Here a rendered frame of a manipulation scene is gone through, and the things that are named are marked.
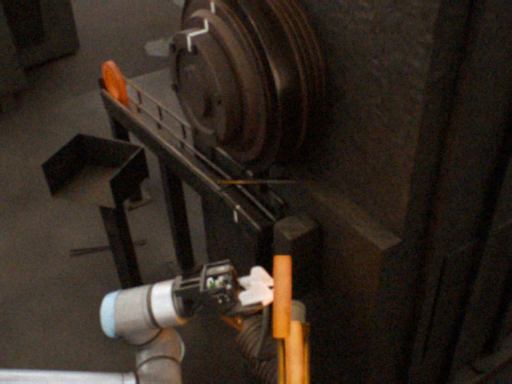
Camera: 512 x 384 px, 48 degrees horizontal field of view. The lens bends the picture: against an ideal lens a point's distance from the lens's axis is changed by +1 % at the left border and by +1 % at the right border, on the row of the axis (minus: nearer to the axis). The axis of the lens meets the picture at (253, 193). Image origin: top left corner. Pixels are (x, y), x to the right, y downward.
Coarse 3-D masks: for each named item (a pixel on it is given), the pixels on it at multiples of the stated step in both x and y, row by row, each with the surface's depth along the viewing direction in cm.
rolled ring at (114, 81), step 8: (104, 64) 240; (112, 64) 237; (104, 72) 245; (112, 72) 235; (120, 72) 236; (104, 80) 250; (112, 80) 249; (120, 80) 235; (112, 88) 249; (120, 88) 236; (112, 96) 249; (120, 96) 238
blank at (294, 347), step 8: (296, 328) 121; (296, 336) 119; (288, 344) 118; (296, 344) 118; (288, 352) 117; (296, 352) 117; (288, 360) 117; (296, 360) 117; (288, 368) 117; (296, 368) 117; (288, 376) 117; (296, 376) 117
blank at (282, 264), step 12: (276, 264) 108; (288, 264) 108; (276, 276) 106; (288, 276) 106; (276, 288) 105; (288, 288) 105; (276, 300) 105; (288, 300) 104; (276, 312) 105; (288, 312) 105; (276, 324) 106; (288, 324) 105; (276, 336) 109; (288, 336) 109
